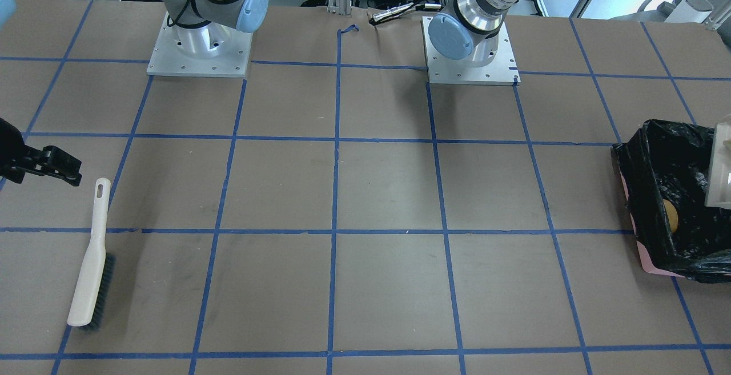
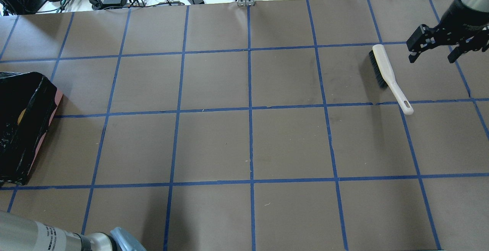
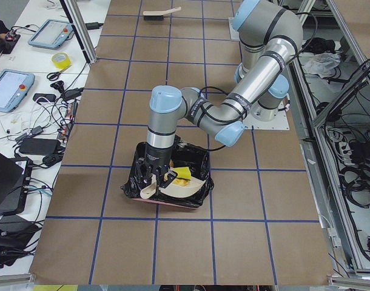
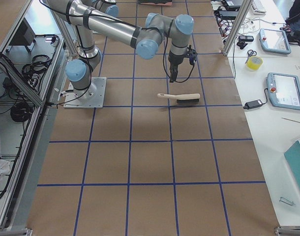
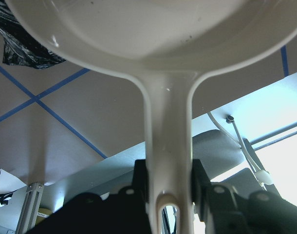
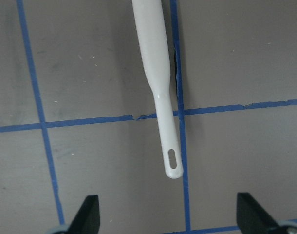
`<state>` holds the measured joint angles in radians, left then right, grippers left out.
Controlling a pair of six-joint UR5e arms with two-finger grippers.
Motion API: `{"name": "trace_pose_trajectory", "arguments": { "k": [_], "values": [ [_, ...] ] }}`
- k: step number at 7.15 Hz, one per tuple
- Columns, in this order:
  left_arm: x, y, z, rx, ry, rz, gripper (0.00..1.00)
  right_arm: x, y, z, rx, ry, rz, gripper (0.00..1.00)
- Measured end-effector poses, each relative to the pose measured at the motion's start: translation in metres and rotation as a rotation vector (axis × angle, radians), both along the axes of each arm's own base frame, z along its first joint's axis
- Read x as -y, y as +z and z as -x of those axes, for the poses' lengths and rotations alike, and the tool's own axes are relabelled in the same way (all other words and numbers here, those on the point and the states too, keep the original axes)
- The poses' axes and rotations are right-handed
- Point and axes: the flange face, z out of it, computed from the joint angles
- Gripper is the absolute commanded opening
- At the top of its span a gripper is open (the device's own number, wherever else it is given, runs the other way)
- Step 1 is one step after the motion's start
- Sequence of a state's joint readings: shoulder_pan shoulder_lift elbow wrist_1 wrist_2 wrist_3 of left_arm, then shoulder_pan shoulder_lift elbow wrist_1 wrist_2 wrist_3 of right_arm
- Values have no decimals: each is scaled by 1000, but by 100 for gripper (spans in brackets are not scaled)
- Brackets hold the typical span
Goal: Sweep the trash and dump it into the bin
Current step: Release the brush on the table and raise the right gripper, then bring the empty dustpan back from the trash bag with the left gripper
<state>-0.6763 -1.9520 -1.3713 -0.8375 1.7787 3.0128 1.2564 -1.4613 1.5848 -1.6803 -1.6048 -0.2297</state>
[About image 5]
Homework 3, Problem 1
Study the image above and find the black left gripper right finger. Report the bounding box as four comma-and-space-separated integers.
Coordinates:
191, 159, 297, 234

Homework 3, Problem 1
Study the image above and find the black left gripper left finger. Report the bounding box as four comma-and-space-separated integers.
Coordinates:
28, 159, 152, 234

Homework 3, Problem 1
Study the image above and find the beige plastic dustpan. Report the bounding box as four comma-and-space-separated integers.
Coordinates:
7, 0, 297, 234

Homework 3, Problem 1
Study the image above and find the black lined trash bin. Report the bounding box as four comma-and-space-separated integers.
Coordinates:
0, 0, 66, 70

